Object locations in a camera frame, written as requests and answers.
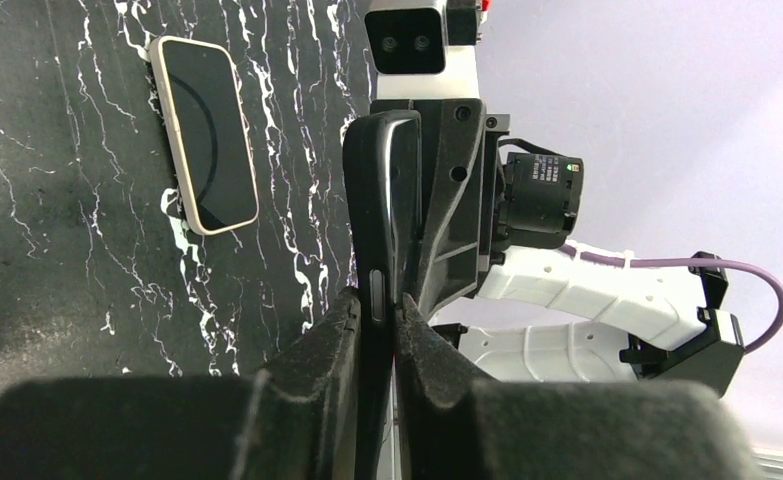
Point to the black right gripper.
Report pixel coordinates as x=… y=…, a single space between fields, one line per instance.
x=457 y=172

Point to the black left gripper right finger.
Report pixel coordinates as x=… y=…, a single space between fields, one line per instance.
x=457 y=422

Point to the black phone with light edge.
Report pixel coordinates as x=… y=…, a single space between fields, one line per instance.
x=394 y=171

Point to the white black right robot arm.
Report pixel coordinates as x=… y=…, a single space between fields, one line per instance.
x=494 y=214

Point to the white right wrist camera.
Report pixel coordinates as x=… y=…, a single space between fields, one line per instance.
x=425 y=50

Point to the black phone case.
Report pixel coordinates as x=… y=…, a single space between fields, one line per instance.
x=376 y=349

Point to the beige phone case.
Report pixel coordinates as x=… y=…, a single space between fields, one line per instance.
x=205 y=132

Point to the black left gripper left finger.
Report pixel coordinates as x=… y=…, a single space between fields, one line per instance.
x=294 y=418

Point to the black smartphone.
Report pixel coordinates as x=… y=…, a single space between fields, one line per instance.
x=209 y=136

